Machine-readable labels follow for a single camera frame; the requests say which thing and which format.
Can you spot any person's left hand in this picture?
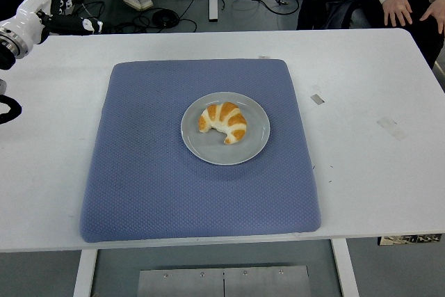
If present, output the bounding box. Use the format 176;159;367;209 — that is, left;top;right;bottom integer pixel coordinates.
419;0;445;35

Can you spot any person's right hand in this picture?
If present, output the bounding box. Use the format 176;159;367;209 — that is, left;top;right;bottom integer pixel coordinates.
382;0;414;27

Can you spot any white table leg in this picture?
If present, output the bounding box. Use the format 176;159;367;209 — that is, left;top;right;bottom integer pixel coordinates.
330;239;359;297
72;249;99;297

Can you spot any long clear tape piece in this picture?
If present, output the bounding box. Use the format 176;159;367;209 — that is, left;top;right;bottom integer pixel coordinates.
376;116;407;141

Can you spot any black cable with plug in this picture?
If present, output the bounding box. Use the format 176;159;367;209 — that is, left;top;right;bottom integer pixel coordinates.
232;0;300;17

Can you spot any grey round plate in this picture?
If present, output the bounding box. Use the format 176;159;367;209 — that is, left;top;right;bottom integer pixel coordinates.
180;91;271;166

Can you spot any croissant bread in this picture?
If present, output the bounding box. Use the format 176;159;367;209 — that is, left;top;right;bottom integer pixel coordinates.
197;101;248;145

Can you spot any patterned label strip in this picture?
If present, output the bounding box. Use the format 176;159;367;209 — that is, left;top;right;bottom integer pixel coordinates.
378;233;443;246

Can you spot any coiled black cable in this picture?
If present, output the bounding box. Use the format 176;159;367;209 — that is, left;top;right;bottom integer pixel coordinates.
150;8;182;29

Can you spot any blue quilted mat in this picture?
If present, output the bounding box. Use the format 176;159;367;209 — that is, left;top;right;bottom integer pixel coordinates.
79;58;322;244

